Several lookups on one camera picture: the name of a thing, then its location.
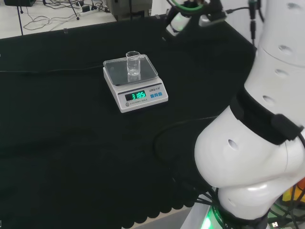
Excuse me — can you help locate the black bench cloth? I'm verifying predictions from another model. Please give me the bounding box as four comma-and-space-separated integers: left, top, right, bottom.
0, 10, 259, 229

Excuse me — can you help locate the yellow stop button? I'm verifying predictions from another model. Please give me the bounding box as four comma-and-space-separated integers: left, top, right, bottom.
282, 182, 305, 204

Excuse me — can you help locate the green wrist cable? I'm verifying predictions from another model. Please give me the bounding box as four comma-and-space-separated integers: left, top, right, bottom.
170, 0, 206, 12

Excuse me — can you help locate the thick black cable loop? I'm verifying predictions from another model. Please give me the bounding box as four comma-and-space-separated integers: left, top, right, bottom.
153, 115, 220, 183

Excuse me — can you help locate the small clear glass beaker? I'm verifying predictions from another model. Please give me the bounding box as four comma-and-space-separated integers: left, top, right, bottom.
125, 51, 142, 83

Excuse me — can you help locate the dark upright pole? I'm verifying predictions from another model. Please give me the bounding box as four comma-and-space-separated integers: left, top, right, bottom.
17, 0, 25, 37

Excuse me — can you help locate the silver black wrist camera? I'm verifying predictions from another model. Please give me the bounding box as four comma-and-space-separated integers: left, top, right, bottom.
198, 9, 227, 28

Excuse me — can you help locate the black device box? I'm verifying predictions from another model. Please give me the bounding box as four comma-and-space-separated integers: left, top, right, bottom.
4, 0, 37, 7

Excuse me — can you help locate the white electronic balance steel pan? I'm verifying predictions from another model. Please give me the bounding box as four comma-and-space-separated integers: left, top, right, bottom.
102, 54, 169, 114

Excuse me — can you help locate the black tripod leg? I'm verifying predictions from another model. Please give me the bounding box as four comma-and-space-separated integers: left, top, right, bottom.
67, 0, 81, 21

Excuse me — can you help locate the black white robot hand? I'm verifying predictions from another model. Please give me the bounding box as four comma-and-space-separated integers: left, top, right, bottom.
165, 0, 208, 38

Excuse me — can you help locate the white power strip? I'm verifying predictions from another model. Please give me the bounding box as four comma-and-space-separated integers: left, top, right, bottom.
79, 5, 99, 17

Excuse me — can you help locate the grey metal case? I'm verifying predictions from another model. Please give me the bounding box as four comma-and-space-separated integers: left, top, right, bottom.
105, 0, 153, 22

